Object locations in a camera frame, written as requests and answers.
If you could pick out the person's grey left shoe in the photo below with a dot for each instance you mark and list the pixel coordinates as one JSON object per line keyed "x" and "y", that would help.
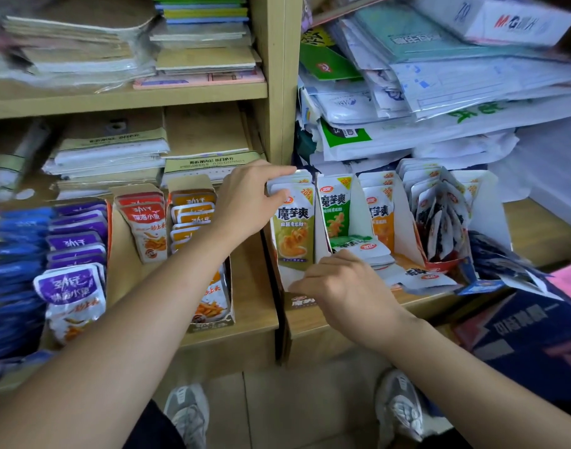
{"x": 188, "y": 416}

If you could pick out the person's left forearm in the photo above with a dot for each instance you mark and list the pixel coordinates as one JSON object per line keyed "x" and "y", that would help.
{"x": 107, "y": 341}

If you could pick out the fan of dark snack packets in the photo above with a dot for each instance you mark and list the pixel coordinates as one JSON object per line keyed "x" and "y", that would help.
{"x": 442, "y": 215}

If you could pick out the row of small orange packets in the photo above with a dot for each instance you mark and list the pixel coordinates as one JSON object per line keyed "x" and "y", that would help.
{"x": 192, "y": 215}

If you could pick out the dark blue cardboard box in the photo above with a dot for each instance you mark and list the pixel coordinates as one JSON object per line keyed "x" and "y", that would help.
{"x": 528, "y": 336}

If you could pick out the person's grey right shoe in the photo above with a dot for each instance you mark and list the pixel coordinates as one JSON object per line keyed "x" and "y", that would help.
{"x": 400, "y": 406}

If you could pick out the bright green snack packet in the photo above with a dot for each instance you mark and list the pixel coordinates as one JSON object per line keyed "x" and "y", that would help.
{"x": 336, "y": 205}

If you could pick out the white lying snack packet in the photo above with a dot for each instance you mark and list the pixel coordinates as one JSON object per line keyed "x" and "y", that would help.
{"x": 421, "y": 278}

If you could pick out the person's right hand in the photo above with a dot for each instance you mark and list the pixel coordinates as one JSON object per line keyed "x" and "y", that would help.
{"x": 355, "y": 299}

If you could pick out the olive green snack packet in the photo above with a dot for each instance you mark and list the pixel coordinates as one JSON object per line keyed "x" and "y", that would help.
{"x": 294, "y": 233}

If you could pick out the person's grey shoe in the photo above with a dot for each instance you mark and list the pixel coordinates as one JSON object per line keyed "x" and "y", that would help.
{"x": 188, "y": 416}
{"x": 400, "y": 406}

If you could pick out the pile of dark blue wrappers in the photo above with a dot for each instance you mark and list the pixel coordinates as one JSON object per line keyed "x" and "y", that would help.
{"x": 496, "y": 261}

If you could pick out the row of purple packets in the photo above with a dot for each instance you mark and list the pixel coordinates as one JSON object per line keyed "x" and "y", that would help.
{"x": 75, "y": 275}

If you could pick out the green plastic bag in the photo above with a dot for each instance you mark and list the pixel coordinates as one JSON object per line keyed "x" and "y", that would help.
{"x": 325, "y": 60}

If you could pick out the tall white display box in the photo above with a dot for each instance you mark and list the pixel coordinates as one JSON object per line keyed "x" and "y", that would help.
{"x": 493, "y": 215}

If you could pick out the person's left hand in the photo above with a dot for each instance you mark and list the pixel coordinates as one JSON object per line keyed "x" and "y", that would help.
{"x": 241, "y": 205}

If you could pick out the wooden shelf unit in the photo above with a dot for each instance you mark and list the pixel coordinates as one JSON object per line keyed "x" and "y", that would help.
{"x": 278, "y": 65}

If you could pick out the brown paper envelope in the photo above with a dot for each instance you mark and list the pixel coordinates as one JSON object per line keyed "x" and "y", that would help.
{"x": 206, "y": 130}

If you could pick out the person's left thumb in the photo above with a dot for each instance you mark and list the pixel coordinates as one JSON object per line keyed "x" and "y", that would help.
{"x": 277, "y": 197}

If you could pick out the wooden counter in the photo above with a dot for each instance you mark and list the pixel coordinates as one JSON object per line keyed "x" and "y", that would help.
{"x": 538, "y": 229}

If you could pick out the pile of white plastic bags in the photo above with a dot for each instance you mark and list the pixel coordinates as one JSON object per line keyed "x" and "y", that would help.
{"x": 453, "y": 98}

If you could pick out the orange snack packet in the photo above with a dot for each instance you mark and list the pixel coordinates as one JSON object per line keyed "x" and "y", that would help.
{"x": 382, "y": 215}

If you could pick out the orange printed display box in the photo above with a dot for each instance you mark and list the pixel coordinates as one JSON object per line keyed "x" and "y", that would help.
{"x": 215, "y": 303}

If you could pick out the grey wrapped paper bundle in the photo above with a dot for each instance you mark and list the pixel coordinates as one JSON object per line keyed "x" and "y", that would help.
{"x": 11, "y": 163}

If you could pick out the stack of colourful notebooks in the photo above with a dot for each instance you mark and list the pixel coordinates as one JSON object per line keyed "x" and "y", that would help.
{"x": 201, "y": 13}

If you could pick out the stack of brown notebooks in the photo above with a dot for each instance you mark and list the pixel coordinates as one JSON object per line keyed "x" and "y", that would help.
{"x": 79, "y": 37}

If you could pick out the stack of blue packets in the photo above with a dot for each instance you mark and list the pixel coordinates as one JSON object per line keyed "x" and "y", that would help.
{"x": 14, "y": 285}

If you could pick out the person's right forearm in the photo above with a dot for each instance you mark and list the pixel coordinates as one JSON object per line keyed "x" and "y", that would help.
{"x": 477, "y": 369}

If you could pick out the white box with red label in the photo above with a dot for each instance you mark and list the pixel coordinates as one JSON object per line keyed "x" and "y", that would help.
{"x": 496, "y": 18}

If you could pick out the pink paper sheet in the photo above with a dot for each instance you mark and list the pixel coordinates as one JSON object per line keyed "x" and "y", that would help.
{"x": 570, "y": 280}

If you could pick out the white and green lying packet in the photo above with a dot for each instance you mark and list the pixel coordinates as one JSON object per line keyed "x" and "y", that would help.
{"x": 367, "y": 250}

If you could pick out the stack of white paper pads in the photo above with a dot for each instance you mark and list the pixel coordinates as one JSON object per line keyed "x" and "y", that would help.
{"x": 107, "y": 154}

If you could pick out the person's black trousers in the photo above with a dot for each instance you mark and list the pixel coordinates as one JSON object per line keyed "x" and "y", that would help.
{"x": 154, "y": 430}

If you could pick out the pale green paper pad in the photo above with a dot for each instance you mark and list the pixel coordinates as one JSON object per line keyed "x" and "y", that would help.
{"x": 210, "y": 165}

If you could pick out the pink notebook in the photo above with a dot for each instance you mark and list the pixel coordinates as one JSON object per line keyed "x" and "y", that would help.
{"x": 196, "y": 80}

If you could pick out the row of red packets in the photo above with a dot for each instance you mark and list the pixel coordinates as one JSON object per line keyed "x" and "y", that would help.
{"x": 145, "y": 224}

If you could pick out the person's right fingers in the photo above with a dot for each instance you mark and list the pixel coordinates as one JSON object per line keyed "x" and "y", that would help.
{"x": 315, "y": 278}

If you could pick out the stack of beige notebooks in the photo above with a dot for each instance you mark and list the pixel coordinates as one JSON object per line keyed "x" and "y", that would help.
{"x": 206, "y": 58}

